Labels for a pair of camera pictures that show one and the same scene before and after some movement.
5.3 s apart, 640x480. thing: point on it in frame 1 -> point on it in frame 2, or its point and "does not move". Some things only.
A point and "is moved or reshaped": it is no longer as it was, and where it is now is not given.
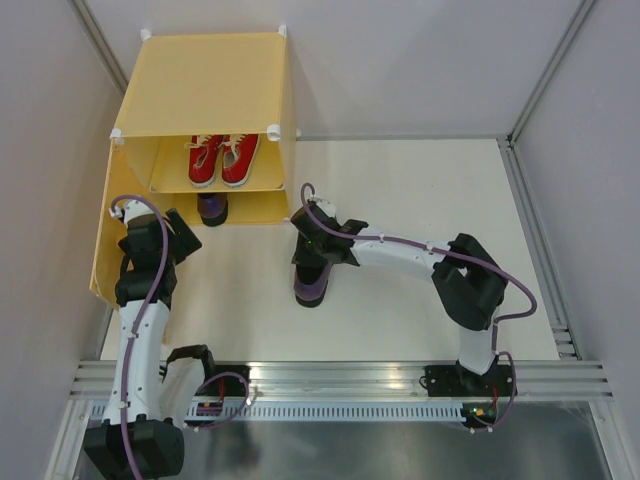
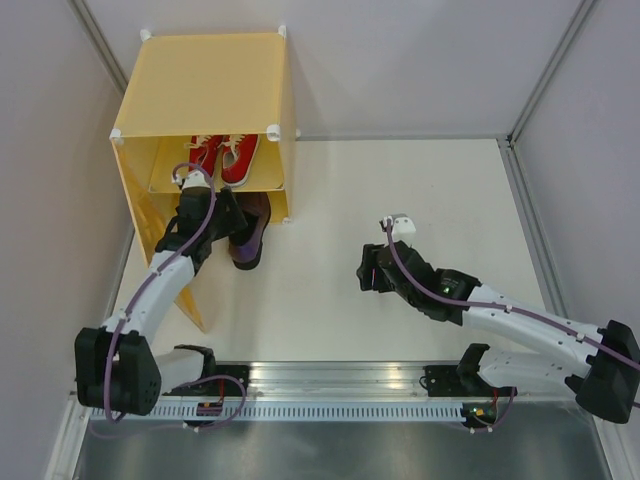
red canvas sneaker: x=203 y=155 does not move
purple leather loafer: x=311 y=283 -> x=246 y=251
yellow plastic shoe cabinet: x=186 y=84 is moved or reshaped
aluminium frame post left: x=100 y=43 does not move
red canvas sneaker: x=238 y=155 does not move
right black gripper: x=301 y=256 -> x=364 y=272
